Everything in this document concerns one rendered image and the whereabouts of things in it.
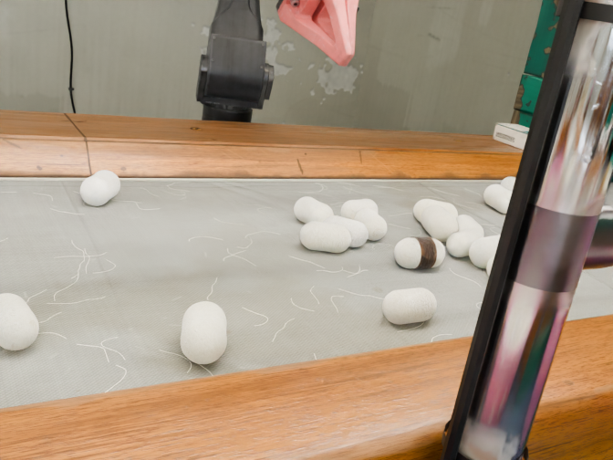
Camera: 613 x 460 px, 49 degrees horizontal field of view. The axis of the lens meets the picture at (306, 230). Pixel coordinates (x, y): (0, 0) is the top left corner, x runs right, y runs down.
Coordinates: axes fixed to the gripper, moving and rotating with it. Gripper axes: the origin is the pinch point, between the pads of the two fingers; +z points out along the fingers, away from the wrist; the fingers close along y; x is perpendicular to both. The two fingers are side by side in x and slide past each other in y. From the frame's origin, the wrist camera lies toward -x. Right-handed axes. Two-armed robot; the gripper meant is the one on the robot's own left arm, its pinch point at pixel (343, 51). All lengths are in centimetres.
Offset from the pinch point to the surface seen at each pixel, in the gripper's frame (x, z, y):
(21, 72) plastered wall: 151, -126, 4
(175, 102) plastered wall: 155, -120, 57
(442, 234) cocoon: 2.0, 14.5, 4.5
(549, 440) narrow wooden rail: -10.9, 30.0, -7.2
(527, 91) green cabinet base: 15.6, -12.5, 42.4
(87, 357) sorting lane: -3.0, 21.8, -22.0
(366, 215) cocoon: 2.8, 12.4, -0.8
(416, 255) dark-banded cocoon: -0.8, 17.3, -1.1
